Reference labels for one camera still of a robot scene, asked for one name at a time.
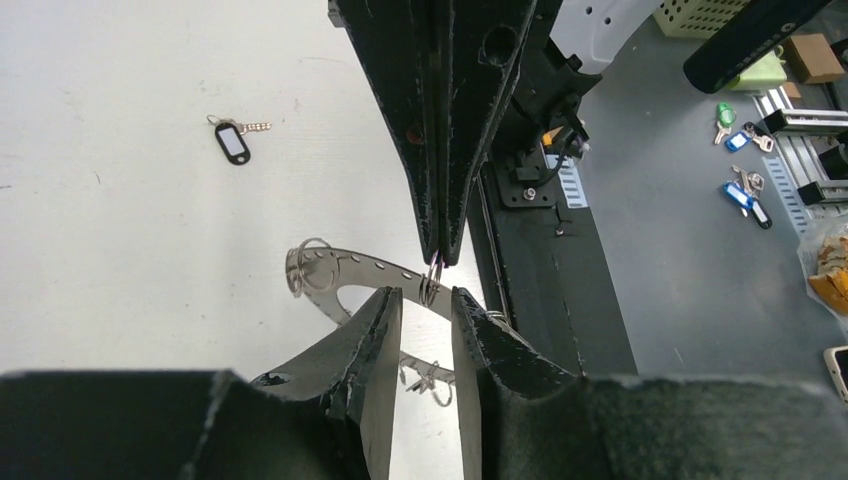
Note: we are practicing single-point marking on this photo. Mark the green key tag bunch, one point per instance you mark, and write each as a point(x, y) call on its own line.
point(725, 119)

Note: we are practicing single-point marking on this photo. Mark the white slotted cable duct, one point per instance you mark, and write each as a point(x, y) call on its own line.
point(571, 184)

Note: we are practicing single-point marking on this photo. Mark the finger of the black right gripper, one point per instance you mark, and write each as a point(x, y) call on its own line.
point(485, 39)
point(390, 39)

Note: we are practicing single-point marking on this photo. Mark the white smartphone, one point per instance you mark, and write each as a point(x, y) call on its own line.
point(835, 359)

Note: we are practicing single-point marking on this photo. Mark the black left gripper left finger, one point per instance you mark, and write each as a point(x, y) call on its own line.
point(178, 424)

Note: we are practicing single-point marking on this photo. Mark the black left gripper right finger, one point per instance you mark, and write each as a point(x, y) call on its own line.
point(521, 416)

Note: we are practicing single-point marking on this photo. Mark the blue key tag bunch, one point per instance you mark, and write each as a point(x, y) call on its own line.
point(744, 191)

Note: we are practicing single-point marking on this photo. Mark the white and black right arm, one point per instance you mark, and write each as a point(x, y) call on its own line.
point(568, 46)

